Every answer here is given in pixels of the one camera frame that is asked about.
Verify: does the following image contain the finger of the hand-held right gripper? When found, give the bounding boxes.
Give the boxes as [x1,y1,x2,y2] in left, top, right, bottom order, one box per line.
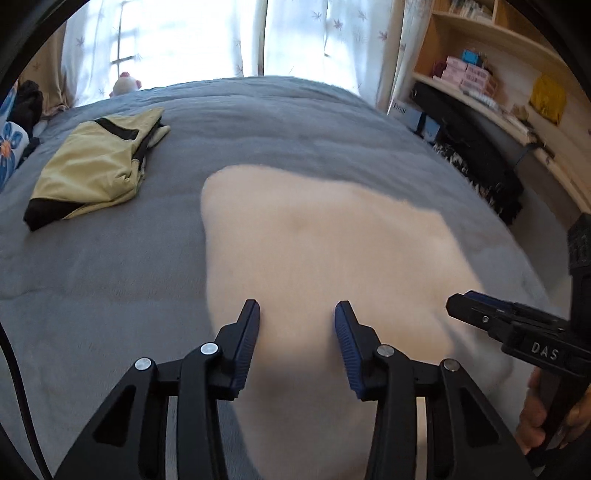
[445,290,574,343]

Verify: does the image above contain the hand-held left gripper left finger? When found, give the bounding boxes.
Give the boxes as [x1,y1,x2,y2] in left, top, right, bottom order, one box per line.
[54,299,262,480]

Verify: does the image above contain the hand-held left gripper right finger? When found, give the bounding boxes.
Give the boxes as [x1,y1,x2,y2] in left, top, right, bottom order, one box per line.
[333,300,537,480]

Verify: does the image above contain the cream knit cardigan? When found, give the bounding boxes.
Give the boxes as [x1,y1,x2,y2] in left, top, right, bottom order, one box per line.
[201,165,551,480]

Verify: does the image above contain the dark clothes pile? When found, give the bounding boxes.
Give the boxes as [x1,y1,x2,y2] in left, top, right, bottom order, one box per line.
[13,79,45,138]

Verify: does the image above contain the person's right hand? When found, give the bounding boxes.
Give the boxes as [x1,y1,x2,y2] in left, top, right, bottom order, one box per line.
[515,369,591,457]

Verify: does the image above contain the black white patterned cloth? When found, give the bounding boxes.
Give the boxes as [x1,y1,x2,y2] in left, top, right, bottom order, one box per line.
[431,141,522,227]

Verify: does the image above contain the black fringed fabric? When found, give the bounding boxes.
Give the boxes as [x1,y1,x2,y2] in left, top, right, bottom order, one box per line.
[410,81,526,227]

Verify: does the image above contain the white blue box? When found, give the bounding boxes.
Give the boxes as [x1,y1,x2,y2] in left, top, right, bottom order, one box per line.
[390,99,440,142]

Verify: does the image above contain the yellow cloth on shelf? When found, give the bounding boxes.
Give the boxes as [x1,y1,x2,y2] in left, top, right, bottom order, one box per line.
[529,74,568,126]

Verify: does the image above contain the grey bed blanket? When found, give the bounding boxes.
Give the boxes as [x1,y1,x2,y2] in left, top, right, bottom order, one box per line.
[0,76,561,480]

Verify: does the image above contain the yellow-green folded garment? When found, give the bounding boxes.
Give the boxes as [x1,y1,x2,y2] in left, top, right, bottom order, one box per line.
[24,107,171,232]

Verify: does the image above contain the stack of pink boxes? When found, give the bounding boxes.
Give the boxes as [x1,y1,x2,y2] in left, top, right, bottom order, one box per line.
[431,50,500,100]

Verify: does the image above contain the light wooden bookshelf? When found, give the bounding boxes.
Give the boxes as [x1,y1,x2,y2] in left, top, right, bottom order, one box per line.
[392,0,591,223]

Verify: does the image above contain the white pink plush toy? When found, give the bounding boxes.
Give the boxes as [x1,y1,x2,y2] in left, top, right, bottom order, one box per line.
[110,71,142,98]

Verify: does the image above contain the white sheer leaf-print curtain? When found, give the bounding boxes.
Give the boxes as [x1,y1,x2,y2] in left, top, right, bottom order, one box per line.
[60,0,419,110]

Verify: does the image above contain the floral pillow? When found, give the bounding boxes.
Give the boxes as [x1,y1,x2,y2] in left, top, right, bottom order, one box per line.
[0,90,34,191]

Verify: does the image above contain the beige curtain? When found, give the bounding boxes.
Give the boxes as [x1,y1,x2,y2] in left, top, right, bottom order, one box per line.
[18,28,71,117]

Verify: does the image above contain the black cable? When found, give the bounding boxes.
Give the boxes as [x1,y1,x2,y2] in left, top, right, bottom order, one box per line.
[0,322,52,480]

